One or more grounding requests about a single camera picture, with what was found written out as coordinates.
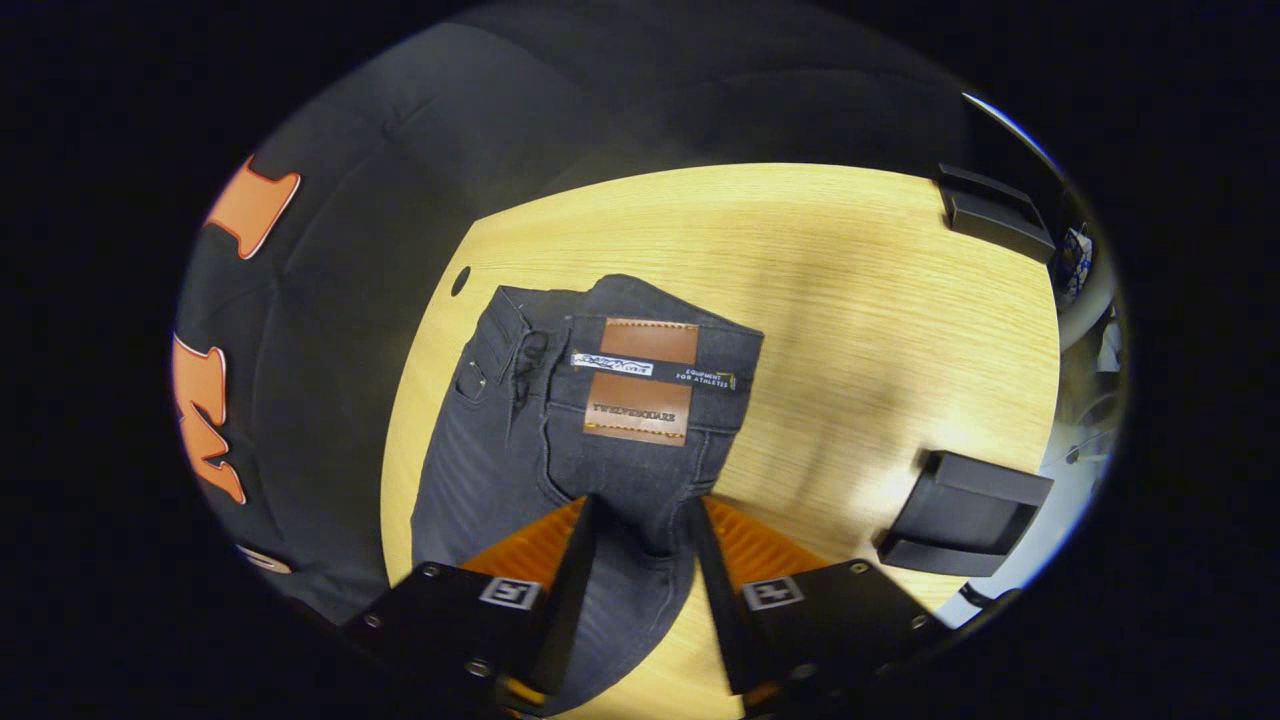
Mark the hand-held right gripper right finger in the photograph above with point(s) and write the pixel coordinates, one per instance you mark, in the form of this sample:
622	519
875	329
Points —
715	590

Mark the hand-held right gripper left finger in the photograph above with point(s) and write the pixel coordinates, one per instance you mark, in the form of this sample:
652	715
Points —
575	590

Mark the black plastic holder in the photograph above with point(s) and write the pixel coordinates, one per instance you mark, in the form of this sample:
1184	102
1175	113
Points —
965	510
995	212

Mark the dark grey jeans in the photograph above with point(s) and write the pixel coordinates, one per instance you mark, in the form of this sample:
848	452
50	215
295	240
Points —
500	460

